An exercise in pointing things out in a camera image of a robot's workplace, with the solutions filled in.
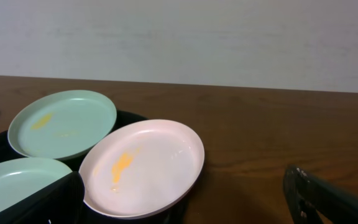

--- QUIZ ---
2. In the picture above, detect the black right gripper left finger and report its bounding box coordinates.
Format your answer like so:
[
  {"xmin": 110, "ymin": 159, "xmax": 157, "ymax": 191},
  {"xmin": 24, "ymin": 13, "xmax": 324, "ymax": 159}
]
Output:
[{"xmin": 0, "ymin": 172, "xmax": 85, "ymax": 224}]

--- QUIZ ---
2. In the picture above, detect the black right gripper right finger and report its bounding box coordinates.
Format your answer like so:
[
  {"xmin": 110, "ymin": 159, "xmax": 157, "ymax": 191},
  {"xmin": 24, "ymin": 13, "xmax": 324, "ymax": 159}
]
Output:
[{"xmin": 283, "ymin": 166, "xmax": 358, "ymax": 224}]

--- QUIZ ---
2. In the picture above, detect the mint green plate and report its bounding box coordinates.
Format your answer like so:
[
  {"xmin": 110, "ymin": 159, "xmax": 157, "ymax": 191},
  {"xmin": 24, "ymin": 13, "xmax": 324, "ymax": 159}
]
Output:
[
  {"xmin": 7, "ymin": 90, "xmax": 117, "ymax": 160},
  {"xmin": 0, "ymin": 157, "xmax": 71, "ymax": 212}
]

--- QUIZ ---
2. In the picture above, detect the pink plate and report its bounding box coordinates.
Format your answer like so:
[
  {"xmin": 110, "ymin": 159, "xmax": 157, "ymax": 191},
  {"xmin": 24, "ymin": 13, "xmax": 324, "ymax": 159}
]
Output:
[{"xmin": 79, "ymin": 119, "xmax": 205, "ymax": 220}]

